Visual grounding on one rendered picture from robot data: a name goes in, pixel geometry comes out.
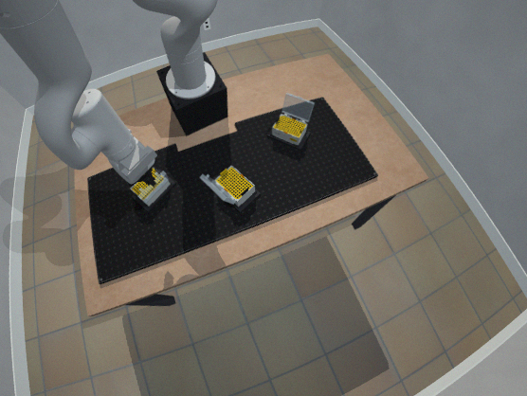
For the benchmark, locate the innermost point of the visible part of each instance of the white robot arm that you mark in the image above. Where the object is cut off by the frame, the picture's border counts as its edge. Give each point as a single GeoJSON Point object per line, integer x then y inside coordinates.
{"type": "Point", "coordinates": [42, 36]}

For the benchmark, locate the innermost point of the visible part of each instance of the yellow tip rack insert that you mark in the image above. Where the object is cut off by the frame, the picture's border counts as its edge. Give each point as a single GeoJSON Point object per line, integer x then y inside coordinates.
{"type": "Point", "coordinates": [289, 125]}
{"type": "Point", "coordinates": [234, 183]}
{"type": "Point", "coordinates": [142, 184]}

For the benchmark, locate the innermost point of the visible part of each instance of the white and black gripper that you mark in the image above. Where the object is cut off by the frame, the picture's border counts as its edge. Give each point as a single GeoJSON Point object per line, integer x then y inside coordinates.
{"type": "Point", "coordinates": [147, 177]}

